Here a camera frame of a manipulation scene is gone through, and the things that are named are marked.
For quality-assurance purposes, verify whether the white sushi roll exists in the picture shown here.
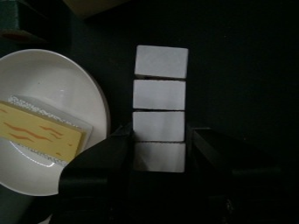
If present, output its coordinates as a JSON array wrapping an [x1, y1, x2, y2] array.
[[132, 44, 190, 173]]

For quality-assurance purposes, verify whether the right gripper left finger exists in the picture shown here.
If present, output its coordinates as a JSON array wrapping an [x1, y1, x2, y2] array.
[[50, 122, 136, 224]]

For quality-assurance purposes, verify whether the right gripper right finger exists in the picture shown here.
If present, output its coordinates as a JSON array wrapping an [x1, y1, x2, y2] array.
[[184, 122, 299, 224]]

